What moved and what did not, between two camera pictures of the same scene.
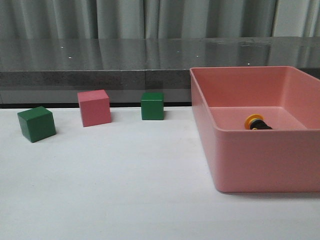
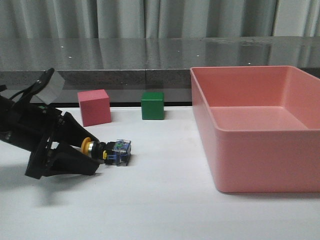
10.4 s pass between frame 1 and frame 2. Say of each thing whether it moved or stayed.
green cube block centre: stayed
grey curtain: stayed
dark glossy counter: stayed
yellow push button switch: moved
